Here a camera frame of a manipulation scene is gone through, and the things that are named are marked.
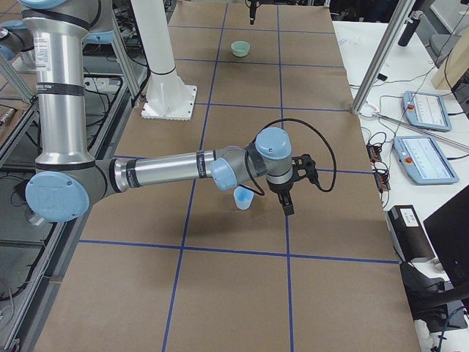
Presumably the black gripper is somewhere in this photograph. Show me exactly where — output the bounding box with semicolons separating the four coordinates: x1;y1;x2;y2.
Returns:
267;181;295;216

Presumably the light blue plastic cup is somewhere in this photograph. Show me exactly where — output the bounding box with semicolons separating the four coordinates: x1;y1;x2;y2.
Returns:
233;186;254;210

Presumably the green ceramic bowl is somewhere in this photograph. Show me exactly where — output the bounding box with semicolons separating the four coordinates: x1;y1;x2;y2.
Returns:
230;40;251;58

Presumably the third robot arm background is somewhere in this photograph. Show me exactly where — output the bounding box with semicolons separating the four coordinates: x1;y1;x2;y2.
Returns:
1;20;34;61

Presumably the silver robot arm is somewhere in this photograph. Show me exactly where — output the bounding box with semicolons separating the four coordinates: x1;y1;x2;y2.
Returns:
22;1;294;222

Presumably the black water bottle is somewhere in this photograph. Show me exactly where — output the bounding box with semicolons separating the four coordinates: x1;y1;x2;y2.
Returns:
397;10;423;47

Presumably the orange black adapter lower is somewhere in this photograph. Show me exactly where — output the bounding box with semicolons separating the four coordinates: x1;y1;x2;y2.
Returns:
373;171;390;193

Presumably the orange black adapter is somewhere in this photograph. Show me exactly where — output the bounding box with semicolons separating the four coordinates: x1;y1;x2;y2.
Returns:
373;171;390;193
366;144;382;162

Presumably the orange black adapter upper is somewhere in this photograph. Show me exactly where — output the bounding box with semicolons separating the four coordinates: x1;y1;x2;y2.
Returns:
366;144;382;162

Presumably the black box with label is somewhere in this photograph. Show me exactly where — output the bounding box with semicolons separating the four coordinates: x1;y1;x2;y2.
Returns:
386;205;435;263

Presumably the metal rod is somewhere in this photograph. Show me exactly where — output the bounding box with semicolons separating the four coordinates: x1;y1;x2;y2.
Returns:
373;112;469;150

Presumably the near teach pendant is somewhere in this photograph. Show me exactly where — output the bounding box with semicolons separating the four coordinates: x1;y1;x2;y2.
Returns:
393;136;459;186

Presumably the teach pendant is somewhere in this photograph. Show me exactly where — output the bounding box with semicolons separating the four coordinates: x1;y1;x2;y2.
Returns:
402;91;452;132
393;136;459;186

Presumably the small black square device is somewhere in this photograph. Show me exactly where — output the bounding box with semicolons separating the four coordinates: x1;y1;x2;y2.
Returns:
377;73;388;81

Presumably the black monitor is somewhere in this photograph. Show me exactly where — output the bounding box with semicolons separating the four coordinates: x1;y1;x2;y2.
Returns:
424;186;468;285

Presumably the far teach pendant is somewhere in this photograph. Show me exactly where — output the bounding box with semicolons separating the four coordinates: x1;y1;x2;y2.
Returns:
402;91;452;132

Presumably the wooden board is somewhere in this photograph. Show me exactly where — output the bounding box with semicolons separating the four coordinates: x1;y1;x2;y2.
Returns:
432;28;469;89

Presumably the white pedestal column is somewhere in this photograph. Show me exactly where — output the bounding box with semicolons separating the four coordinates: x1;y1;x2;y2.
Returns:
131;0;197;120

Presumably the aluminium frame post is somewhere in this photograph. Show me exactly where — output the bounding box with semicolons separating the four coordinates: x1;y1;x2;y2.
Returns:
350;0;416;114

